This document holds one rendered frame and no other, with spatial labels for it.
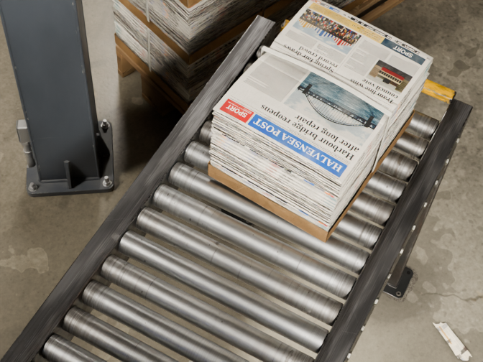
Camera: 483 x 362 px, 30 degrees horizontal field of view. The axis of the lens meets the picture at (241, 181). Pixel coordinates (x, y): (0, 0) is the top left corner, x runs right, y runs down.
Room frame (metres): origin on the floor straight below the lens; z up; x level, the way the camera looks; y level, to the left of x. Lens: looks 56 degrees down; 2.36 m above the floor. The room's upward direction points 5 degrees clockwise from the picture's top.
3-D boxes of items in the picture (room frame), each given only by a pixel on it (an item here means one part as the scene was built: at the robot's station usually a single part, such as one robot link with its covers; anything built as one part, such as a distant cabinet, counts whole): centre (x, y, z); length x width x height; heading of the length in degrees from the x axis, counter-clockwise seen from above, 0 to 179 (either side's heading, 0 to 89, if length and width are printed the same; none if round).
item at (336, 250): (0.99, -0.06, 0.78); 0.47 x 0.05 x 0.05; 66
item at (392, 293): (1.30, -0.47, 0.01); 0.14 x 0.13 x 0.01; 66
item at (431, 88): (1.41, -0.26, 0.81); 0.43 x 0.03 x 0.02; 66
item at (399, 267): (1.30, -0.47, 0.34); 0.06 x 0.06 x 0.68; 66
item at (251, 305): (0.81, 0.02, 0.78); 0.47 x 0.05 x 0.05; 66
